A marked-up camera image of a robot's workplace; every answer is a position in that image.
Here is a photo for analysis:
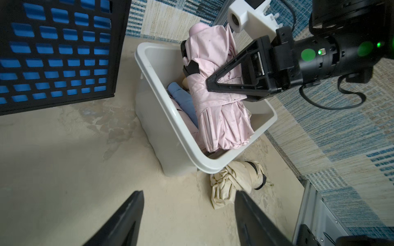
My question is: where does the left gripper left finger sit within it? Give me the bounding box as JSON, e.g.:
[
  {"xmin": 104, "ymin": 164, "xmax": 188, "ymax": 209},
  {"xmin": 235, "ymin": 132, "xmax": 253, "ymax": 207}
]
[{"xmin": 84, "ymin": 191, "xmax": 144, "ymax": 246}]

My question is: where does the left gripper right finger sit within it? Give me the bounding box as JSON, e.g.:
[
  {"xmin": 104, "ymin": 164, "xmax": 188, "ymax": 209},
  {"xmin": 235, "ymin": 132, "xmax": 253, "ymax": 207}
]
[{"xmin": 235, "ymin": 191, "xmax": 292, "ymax": 246}]

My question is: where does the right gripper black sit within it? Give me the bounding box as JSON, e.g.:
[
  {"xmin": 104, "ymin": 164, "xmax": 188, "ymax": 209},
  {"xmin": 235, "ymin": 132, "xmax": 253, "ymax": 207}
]
[{"xmin": 206, "ymin": 26, "xmax": 303, "ymax": 98}]

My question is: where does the beige umbrella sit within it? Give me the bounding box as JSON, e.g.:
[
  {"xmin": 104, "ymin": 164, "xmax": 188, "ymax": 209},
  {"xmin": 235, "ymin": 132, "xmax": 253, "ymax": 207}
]
[{"xmin": 210, "ymin": 161, "xmax": 267, "ymax": 210}]

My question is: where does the pink umbrella black strap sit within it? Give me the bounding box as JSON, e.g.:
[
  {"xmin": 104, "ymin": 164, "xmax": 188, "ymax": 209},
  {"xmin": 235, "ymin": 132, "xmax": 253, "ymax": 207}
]
[{"xmin": 181, "ymin": 22, "xmax": 255, "ymax": 153}]

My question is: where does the blue umbrella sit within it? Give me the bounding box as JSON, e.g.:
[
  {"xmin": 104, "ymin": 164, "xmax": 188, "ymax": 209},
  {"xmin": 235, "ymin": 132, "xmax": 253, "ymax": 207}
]
[{"xmin": 167, "ymin": 82, "xmax": 199, "ymax": 128}]

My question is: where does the pale pink small umbrella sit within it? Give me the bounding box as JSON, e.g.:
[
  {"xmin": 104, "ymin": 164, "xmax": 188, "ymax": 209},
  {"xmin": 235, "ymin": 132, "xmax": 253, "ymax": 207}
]
[{"xmin": 170, "ymin": 97, "xmax": 205, "ymax": 151}]

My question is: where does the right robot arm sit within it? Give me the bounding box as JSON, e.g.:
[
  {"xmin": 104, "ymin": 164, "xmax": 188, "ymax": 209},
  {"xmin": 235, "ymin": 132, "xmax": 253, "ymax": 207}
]
[{"xmin": 206, "ymin": 1, "xmax": 394, "ymax": 101}]

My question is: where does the grey plastic storage box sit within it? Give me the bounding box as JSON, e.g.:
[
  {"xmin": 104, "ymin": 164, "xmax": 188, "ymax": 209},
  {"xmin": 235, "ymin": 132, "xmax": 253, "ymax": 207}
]
[{"xmin": 134, "ymin": 42, "xmax": 278, "ymax": 177}]

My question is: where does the black mesh file holder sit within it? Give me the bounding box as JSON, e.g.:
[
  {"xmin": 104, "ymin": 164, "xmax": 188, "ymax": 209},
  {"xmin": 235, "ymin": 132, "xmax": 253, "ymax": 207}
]
[{"xmin": 1, "ymin": 1, "xmax": 131, "ymax": 115}]

